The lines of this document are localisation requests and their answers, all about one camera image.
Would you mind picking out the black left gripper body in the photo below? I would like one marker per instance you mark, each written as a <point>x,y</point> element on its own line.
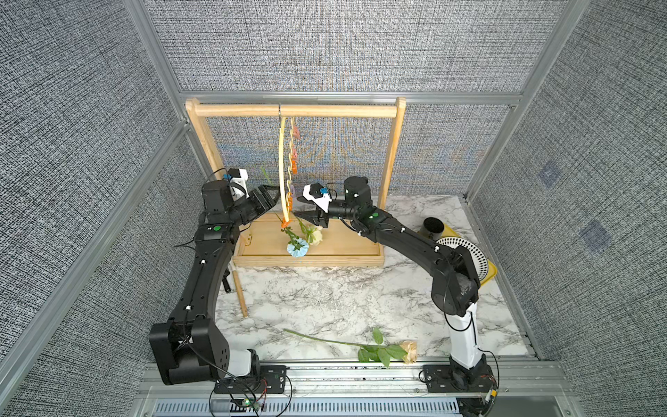
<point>253,208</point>

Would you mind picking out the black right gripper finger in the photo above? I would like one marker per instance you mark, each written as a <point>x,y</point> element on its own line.
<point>304,200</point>
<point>307,217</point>

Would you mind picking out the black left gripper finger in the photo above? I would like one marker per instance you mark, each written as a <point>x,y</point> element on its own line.
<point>268,189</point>
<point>271,199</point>

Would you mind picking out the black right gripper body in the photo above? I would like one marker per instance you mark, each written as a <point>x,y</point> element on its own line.
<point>323,216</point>

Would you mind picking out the cream rose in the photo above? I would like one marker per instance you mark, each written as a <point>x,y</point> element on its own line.
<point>312,234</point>

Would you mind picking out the blue flower with stem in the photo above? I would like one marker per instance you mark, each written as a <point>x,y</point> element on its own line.
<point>297,247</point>

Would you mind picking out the peach rose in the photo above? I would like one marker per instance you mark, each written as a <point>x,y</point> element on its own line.
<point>378,351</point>

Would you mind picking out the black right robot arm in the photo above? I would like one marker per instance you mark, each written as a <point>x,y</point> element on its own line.
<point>455,280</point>

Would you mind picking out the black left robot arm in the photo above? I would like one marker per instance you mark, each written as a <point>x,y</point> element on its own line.
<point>189,347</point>

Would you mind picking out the wooden clothes rack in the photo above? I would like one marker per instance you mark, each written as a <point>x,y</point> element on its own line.
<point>263,245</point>

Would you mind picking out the wooden stick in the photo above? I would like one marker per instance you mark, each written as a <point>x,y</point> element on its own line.
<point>240,294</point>

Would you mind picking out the black mug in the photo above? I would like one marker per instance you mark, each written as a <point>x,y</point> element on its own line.
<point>432,228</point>

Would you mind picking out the yellow tray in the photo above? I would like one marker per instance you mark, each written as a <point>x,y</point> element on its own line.
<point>493,271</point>

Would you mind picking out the white dotted plate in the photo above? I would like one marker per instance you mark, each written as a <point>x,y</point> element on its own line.
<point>481,263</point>

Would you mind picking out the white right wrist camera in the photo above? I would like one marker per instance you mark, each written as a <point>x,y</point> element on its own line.
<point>318,194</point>

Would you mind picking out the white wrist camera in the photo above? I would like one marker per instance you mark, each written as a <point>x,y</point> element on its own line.
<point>237,179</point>
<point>318,194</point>

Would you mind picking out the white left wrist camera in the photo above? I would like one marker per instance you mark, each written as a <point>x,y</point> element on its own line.
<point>237,179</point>

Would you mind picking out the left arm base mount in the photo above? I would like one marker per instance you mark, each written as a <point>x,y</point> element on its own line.
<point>269,379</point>

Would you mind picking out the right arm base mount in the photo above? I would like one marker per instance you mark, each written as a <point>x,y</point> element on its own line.
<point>442,379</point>

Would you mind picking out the aluminium rail front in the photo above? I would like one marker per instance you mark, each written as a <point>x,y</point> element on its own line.
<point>519,376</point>

